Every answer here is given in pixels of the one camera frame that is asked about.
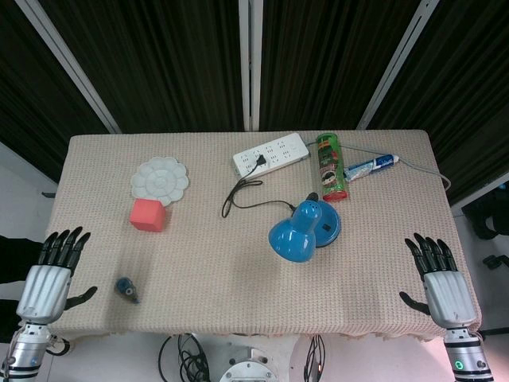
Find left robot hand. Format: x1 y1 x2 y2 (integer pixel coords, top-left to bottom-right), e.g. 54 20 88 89
15 226 99 325

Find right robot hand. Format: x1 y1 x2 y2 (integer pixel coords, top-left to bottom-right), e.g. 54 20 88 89
398 232 480 329

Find blue desk lamp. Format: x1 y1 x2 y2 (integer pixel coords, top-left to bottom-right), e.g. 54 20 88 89
268 192 342 264

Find black equipment at room edge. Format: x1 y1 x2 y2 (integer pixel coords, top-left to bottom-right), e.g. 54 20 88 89
463 186 509 271

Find red cube block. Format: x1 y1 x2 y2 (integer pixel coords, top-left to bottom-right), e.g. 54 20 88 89
129 198 167 233

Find blue white toothpaste tube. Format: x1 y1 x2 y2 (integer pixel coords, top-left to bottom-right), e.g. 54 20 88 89
344 154 401 183

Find white flower paint palette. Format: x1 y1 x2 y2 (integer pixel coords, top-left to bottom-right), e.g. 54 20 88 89
130 156 189 206

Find green chips can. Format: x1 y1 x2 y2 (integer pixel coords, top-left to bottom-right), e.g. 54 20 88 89
315 132 352 203

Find beige woven tablecloth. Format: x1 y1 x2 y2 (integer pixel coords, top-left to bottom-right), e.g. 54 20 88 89
44 129 483 343

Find robot torso base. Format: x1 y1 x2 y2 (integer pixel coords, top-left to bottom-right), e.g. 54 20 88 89
218 345 282 382

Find white power strip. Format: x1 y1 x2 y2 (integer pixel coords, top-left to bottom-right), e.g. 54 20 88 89
232 132 311 178

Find grey power strip cable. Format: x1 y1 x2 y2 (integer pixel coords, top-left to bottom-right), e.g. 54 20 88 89
305 141 453 191

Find black cable with orange light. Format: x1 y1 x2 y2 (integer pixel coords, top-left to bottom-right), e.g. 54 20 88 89
304 334 326 382

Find black cable bundle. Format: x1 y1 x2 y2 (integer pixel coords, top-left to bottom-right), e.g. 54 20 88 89
158 333 212 382

